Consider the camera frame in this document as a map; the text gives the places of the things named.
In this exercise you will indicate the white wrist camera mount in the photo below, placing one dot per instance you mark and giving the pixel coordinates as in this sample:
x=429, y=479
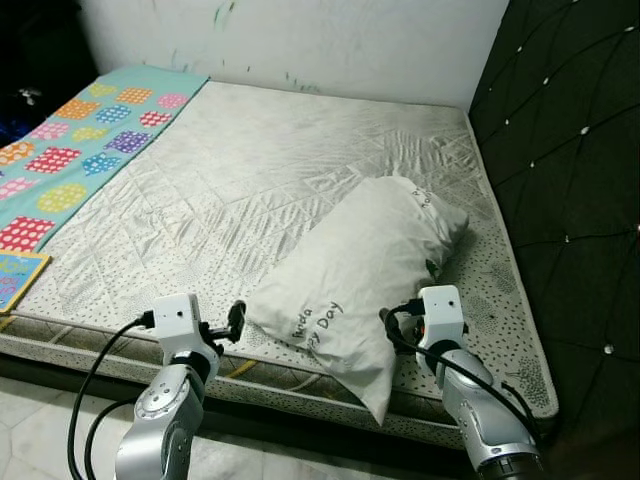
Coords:
x=175, y=318
x=443, y=312

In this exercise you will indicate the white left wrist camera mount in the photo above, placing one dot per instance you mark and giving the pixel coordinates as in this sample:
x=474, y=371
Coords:
x=175, y=318

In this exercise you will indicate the white printed pillow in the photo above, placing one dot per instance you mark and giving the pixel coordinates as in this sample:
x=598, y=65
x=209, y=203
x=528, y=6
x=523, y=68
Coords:
x=350, y=260

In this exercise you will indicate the teal patchwork dotted blanket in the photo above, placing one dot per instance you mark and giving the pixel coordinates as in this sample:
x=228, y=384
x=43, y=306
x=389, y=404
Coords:
x=90, y=140

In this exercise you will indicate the blue yellow children's book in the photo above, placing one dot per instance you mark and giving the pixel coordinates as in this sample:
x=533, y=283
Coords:
x=20, y=280

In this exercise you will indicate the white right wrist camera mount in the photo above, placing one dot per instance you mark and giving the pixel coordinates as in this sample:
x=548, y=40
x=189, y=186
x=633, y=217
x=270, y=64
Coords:
x=443, y=312

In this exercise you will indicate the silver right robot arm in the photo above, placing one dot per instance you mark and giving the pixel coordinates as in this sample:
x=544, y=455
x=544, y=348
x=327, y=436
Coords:
x=480, y=410

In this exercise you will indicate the black tufted headboard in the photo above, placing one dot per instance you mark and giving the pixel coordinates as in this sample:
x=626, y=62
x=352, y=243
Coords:
x=570, y=150

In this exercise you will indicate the quilted white mattress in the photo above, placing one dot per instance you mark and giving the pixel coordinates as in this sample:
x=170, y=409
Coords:
x=250, y=170

